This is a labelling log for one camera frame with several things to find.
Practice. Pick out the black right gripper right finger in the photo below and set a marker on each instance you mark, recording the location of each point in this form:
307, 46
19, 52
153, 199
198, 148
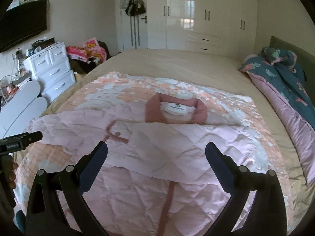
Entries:
267, 215

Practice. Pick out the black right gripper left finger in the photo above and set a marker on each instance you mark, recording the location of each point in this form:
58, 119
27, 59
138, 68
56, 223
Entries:
45, 215

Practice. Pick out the pink quilted jacket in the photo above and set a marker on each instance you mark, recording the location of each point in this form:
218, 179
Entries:
156, 179

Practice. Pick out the left hand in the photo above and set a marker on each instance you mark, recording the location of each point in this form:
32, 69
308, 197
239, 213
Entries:
12, 175

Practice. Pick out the white rounded chair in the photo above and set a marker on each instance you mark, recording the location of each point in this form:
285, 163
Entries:
26, 105

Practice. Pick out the white drawer chest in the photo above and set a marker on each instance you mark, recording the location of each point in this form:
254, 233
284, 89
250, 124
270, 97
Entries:
51, 68

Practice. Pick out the orange plaid cloud blanket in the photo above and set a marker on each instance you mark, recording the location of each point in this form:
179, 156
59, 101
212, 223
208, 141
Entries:
156, 179

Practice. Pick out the pink cartoon cloth pile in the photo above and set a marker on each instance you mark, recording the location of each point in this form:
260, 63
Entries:
90, 50

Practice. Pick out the teal and pink duvet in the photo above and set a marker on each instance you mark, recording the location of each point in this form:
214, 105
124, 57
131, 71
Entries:
278, 75

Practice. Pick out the white door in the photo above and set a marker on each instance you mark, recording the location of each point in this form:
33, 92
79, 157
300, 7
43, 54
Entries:
131, 31

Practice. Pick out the hanging bags on door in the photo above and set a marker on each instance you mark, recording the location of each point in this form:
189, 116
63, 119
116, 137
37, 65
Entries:
133, 8

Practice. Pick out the white wardrobe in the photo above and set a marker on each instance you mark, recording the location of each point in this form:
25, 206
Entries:
221, 27

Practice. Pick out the black wall television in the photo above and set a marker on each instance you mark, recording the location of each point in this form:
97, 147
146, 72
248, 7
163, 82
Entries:
22, 23

